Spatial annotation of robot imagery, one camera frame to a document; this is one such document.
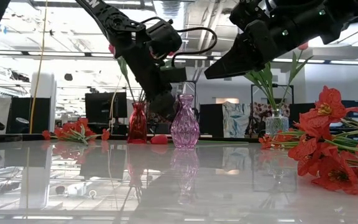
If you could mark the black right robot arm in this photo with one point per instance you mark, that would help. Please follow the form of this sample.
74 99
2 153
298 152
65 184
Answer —
353 15

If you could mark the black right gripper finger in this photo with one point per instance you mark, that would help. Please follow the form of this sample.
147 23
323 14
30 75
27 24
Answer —
247 53

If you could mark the white blue painted cloth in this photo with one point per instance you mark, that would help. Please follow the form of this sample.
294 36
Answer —
233 119

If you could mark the white square column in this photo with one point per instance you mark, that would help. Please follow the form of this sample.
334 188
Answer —
43 88

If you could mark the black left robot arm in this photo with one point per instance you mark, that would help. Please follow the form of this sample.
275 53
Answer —
104 12

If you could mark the purple glass vase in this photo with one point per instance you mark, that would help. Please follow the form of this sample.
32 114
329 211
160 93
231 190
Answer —
185 124

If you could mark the red glass vase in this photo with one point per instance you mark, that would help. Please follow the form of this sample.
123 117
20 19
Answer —
137 124

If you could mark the silver spiral ventilation duct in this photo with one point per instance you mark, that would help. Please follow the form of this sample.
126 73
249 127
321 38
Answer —
172 7

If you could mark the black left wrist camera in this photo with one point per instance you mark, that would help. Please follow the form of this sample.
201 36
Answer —
163 37

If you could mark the clear glass vase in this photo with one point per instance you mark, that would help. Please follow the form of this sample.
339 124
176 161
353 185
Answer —
277 124

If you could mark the long ceiling light strip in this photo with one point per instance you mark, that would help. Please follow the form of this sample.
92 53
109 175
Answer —
57 53

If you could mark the floral patterned cloth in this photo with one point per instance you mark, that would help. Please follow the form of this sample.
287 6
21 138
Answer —
261 112

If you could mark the pink artificial tulip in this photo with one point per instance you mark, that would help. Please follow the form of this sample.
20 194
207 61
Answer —
264 81
303 46

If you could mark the red artificial flower bunch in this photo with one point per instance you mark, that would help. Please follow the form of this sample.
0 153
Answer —
266 141
334 174
70 129

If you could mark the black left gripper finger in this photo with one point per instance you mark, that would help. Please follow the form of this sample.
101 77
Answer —
165 107

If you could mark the dark wide monitor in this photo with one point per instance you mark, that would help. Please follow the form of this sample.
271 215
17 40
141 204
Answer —
301 109

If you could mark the black computer monitor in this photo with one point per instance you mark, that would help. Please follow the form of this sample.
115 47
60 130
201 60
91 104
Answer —
99 107

